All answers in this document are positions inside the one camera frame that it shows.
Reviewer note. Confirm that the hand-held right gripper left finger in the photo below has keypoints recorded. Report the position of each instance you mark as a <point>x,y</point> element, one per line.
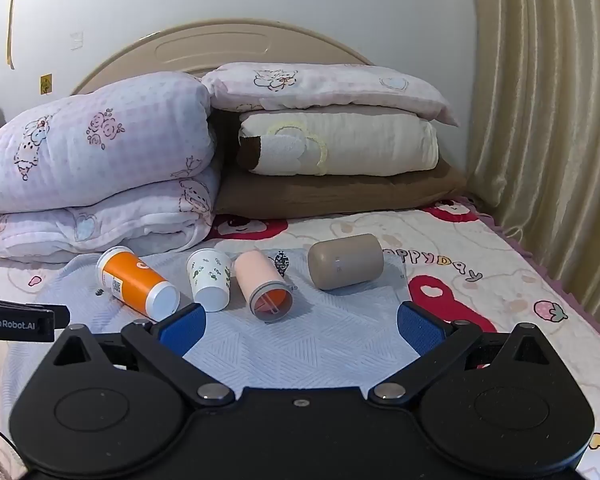
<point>182,331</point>

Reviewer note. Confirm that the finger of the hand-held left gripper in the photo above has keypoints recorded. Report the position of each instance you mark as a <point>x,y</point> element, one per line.
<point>62,319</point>

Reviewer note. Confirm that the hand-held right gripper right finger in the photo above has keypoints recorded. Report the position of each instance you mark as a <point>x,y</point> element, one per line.
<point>421,332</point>

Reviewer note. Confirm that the white leaf-print paper cup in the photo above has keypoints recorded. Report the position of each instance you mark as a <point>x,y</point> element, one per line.
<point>207,272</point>

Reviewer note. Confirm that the orange paper cup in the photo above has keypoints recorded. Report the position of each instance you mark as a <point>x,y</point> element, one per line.
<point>130,276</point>

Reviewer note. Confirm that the pink cup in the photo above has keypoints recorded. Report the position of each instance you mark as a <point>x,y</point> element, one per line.
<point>255,275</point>

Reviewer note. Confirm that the taupe cup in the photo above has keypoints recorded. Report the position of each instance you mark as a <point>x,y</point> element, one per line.
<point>345,262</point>

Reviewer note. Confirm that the light blue quilted mat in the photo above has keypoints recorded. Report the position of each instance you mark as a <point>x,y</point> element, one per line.
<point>290,350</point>

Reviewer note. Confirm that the small black patterned object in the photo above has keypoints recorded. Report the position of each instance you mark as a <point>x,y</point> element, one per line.
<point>281,262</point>

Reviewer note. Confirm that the pink checked folded quilt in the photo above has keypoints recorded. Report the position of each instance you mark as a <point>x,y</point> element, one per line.
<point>105,135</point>

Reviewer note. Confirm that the cream brown pillow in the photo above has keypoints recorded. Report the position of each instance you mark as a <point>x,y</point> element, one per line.
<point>370,145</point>

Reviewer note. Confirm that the beige flat pillow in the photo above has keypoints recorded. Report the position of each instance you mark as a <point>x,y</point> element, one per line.
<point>360,110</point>

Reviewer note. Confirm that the cream curtain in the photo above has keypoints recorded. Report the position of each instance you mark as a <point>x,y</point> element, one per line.
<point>545,110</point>

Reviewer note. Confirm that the pink checked pillow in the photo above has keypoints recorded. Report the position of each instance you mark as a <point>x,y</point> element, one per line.
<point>330,87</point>

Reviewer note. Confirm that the beige headboard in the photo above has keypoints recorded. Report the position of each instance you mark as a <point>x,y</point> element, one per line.
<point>205,45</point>

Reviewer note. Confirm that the yellow wall sticker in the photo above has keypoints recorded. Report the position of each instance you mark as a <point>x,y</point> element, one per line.
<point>46,83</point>

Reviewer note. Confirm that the white wall sticker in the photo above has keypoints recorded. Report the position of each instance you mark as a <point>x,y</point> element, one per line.
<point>76,40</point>

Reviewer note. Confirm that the yellow wall strip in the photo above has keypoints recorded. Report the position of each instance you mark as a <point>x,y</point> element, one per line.
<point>13,10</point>

